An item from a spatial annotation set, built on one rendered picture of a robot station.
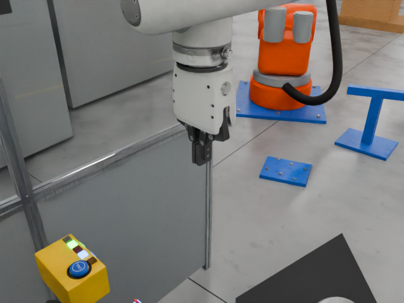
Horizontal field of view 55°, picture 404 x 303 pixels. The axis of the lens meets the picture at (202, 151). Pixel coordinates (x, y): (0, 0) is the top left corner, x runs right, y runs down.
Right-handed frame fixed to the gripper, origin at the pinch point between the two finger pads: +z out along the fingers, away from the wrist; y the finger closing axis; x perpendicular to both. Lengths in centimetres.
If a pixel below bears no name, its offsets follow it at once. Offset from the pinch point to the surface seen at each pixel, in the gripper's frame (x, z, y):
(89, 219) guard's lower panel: -12, 64, 71
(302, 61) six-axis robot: -295, 88, 149
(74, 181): -9, 46, 70
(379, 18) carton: -704, 126, 236
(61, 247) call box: 14, 36, 34
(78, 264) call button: 14.1, 34.8, 25.7
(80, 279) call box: 15.7, 35.8, 22.4
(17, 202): 11, 43, 70
